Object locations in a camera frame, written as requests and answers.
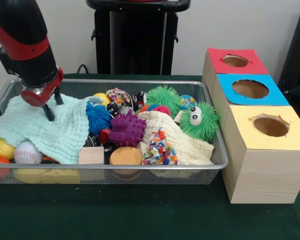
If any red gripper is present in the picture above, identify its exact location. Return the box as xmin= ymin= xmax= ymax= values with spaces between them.
xmin=20 ymin=66 xmax=64 ymax=122

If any mint green waffle cloth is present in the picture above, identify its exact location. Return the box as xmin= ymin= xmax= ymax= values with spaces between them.
xmin=0 ymin=94 xmax=92 ymax=165

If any cream waffle cloth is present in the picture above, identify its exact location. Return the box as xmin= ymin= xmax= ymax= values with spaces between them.
xmin=137 ymin=110 xmax=215 ymax=166

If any wooden three-hole sorting box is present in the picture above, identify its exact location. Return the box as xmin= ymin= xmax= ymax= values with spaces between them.
xmin=201 ymin=47 xmax=300 ymax=205

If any blue puffer ball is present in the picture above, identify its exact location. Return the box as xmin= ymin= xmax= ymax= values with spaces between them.
xmin=85 ymin=101 xmax=112 ymax=136

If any white baseball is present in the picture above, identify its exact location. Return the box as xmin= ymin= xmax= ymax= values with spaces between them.
xmin=13 ymin=140 xmax=43 ymax=165

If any plain wooden cube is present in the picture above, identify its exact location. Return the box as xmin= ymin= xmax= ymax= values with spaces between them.
xmin=78 ymin=146 xmax=105 ymax=165

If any multicolour print fabric bundle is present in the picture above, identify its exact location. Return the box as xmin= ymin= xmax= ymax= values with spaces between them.
xmin=106 ymin=87 xmax=131 ymax=106
xmin=142 ymin=127 xmax=179 ymax=166

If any purple spiky rubber toy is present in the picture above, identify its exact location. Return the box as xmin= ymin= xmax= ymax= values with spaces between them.
xmin=108 ymin=109 xmax=147 ymax=148

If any orange round foam disc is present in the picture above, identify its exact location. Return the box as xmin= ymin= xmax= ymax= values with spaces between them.
xmin=109 ymin=146 xmax=143 ymax=166

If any green spiky puffer ball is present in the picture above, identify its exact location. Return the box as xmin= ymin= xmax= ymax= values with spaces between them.
xmin=146 ymin=84 xmax=182 ymax=118

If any green puffer toy with eyes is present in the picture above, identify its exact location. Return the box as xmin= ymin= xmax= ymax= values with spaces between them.
xmin=179 ymin=100 xmax=220 ymax=143

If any black standing panel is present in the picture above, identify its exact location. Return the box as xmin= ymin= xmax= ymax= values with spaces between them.
xmin=278 ymin=4 xmax=300 ymax=88

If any shallow wire mesh bin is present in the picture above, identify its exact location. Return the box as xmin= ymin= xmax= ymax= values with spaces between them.
xmin=0 ymin=77 xmax=230 ymax=186

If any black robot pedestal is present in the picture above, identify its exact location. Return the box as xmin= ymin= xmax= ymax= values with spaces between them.
xmin=86 ymin=0 xmax=192 ymax=76

